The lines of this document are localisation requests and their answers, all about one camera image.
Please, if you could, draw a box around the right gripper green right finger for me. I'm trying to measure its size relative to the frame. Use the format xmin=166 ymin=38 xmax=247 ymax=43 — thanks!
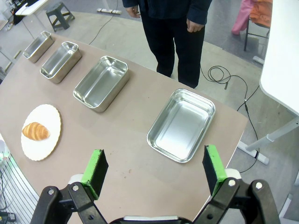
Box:
xmin=192 ymin=144 xmax=281 ymax=224

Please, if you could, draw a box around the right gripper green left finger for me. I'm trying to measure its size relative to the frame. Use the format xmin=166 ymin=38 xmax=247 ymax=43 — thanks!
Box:
xmin=30 ymin=149 xmax=110 ymax=224

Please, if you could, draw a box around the person's right forearm navy sleeve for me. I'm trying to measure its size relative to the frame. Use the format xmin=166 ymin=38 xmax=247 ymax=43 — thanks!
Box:
xmin=122 ymin=0 xmax=141 ymax=9

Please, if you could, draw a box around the person's left forearm navy sleeve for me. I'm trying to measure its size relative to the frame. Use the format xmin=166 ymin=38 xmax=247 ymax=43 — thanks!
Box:
xmin=186 ymin=0 xmax=213 ymax=25

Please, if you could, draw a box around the steel rectangular container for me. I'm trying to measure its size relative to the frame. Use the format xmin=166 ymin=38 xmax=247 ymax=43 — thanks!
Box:
xmin=22 ymin=30 xmax=55 ymax=63
xmin=146 ymin=88 xmax=216 ymax=164
xmin=72 ymin=55 xmax=130 ymax=113
xmin=40 ymin=41 xmax=83 ymax=84

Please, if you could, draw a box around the golden croissant bread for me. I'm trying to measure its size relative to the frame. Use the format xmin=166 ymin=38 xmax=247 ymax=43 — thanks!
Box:
xmin=21 ymin=122 xmax=50 ymax=141

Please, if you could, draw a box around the person's left hand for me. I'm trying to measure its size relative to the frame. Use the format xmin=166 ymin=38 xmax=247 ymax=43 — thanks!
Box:
xmin=186 ymin=18 xmax=205 ymax=33

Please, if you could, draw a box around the person's right hand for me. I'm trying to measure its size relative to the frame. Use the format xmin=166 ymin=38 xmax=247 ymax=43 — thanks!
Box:
xmin=125 ymin=6 xmax=142 ymax=19

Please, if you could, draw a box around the white scalloped plate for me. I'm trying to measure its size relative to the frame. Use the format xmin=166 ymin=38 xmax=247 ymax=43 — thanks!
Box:
xmin=20 ymin=104 xmax=62 ymax=161

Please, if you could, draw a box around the white slatted panel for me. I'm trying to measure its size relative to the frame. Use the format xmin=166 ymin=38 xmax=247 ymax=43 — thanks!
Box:
xmin=0 ymin=158 xmax=41 ymax=224

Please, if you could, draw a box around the white rounded device green light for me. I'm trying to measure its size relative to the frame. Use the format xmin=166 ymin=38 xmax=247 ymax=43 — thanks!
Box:
xmin=0 ymin=133 xmax=11 ymax=169

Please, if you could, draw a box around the white desk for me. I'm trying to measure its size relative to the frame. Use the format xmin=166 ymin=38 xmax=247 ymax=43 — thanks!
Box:
xmin=14 ymin=0 xmax=44 ymax=16
xmin=237 ymin=0 xmax=299 ymax=165

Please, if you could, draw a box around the black metal chair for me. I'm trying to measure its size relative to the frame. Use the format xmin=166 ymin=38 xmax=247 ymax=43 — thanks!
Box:
xmin=243 ymin=16 xmax=272 ymax=52

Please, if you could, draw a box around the person in dark navy clothes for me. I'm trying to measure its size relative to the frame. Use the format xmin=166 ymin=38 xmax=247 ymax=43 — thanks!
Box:
xmin=122 ymin=0 xmax=213 ymax=89

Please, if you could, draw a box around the pink hanging cloth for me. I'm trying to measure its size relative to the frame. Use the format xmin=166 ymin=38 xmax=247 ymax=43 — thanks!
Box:
xmin=231 ymin=0 xmax=254 ymax=36

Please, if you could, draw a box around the grey plastic step stool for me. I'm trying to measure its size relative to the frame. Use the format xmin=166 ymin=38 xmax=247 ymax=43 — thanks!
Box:
xmin=45 ymin=1 xmax=76 ymax=33

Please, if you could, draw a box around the white power strip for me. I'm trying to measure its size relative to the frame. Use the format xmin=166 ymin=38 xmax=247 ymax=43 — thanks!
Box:
xmin=96 ymin=7 xmax=123 ymax=15

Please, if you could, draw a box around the orange jacket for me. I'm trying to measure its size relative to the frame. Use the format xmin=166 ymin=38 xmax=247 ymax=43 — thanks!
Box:
xmin=249 ymin=0 xmax=273 ymax=24

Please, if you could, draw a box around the looped black floor cable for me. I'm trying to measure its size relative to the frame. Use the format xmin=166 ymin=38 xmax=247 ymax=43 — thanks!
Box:
xmin=199 ymin=64 xmax=261 ymax=174

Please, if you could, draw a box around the thin black floor cable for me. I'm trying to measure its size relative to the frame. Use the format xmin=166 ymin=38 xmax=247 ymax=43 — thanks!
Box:
xmin=88 ymin=11 xmax=118 ymax=46

